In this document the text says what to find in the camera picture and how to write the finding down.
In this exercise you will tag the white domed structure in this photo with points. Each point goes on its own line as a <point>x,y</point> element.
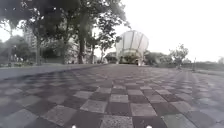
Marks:
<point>132,43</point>

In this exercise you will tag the checkered stone paved path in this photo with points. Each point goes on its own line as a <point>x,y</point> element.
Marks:
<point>120,96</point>

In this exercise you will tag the pale building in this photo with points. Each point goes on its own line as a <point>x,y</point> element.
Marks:
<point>71,50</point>

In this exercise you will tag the dark bushes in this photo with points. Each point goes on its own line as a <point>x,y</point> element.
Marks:
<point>156,58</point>

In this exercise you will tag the group of large trees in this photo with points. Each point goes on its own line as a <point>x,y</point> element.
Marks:
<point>81,30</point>

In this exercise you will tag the small leafy tree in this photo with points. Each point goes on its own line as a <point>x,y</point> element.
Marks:
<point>178,53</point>

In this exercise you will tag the short pole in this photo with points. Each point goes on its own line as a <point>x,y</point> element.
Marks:
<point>195,64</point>

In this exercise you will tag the dark hedge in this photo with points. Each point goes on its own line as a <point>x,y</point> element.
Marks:
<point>211,66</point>

